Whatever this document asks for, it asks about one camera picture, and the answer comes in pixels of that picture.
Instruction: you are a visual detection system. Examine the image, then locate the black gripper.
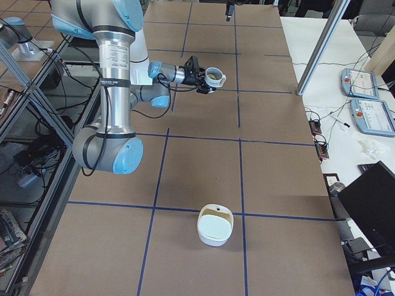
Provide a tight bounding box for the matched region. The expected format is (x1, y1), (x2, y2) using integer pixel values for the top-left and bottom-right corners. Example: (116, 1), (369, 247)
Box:
(180, 0), (234, 94)

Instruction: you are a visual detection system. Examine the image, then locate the lower teach pendant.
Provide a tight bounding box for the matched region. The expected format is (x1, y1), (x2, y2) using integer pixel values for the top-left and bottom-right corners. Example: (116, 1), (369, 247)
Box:
(351, 98), (394, 138)

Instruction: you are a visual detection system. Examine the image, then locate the aluminium frame post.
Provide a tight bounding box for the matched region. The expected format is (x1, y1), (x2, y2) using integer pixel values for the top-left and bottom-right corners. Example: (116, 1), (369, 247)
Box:
(296, 0), (350, 96)

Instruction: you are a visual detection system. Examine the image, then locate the silver metal cylinder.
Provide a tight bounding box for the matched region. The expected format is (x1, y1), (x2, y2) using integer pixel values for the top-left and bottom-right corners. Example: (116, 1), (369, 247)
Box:
(328, 181), (346, 197)

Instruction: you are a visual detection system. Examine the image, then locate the upper teach pendant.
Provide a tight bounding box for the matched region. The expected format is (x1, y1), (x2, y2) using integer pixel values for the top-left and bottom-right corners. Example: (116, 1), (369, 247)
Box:
(341, 68), (380, 99)

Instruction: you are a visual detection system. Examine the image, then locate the teach pendant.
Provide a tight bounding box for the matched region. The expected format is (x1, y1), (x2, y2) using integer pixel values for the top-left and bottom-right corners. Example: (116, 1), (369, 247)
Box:
(341, 68), (380, 99)
(351, 98), (394, 138)

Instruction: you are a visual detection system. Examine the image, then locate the crumpled white tissue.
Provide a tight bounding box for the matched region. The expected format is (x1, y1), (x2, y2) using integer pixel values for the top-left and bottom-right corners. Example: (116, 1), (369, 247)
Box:
(357, 139), (389, 160)

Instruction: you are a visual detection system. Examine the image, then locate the white rectangular container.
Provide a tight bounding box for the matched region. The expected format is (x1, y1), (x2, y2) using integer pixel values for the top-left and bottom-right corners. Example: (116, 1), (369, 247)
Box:
(197, 203), (234, 247)

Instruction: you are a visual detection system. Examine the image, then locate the white side table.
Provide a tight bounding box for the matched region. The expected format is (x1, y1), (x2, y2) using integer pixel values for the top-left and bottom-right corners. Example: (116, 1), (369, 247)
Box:
(280, 17), (394, 186)

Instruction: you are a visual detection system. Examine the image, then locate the brown paper table cover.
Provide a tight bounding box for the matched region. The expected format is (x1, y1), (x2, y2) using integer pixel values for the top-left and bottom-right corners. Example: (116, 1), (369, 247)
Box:
(30, 1), (354, 295)

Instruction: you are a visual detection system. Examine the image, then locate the orange black connector block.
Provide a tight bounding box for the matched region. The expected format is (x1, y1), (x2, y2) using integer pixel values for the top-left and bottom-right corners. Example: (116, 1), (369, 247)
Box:
(309, 120), (322, 135)

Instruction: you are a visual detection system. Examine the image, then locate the white ribbed ceramic mug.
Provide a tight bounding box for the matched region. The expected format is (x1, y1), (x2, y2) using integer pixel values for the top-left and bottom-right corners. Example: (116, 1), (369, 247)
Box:
(204, 67), (227, 93)

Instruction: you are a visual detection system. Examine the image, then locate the black marker pen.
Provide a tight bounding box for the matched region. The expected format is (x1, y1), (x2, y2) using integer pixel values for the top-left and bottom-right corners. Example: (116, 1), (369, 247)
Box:
(330, 113), (350, 128)

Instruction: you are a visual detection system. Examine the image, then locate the black laptop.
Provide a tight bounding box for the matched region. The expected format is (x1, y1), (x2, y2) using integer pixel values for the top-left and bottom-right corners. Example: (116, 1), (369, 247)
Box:
(338, 161), (394, 256)

